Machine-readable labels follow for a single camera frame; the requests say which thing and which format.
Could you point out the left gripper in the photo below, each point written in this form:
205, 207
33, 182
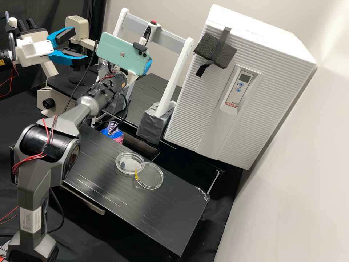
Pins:
31, 50

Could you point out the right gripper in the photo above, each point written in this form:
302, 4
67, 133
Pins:
131, 79

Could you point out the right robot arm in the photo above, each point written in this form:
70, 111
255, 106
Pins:
32, 177

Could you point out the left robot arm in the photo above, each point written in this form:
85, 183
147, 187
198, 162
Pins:
5, 56

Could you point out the red liquid bottle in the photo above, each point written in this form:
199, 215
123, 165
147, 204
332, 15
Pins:
116, 136

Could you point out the cream microscope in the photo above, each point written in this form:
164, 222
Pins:
77, 26

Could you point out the white pipette stand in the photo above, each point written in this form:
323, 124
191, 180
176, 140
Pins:
171, 84

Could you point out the pipette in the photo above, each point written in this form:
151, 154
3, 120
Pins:
149, 31

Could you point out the grey taped block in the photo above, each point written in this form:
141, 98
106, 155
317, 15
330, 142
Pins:
152, 122

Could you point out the incubator door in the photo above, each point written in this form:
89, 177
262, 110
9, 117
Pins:
196, 109

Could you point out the black tray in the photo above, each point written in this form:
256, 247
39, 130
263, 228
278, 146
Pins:
141, 147
188, 169

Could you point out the petri dish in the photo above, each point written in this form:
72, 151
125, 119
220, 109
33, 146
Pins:
128, 162

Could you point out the petri dish lid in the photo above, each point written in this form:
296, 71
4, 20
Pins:
151, 176

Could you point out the white incubator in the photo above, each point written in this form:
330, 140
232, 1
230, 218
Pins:
259, 27

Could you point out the right wrist camera phone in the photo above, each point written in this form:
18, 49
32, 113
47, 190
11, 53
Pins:
120, 53

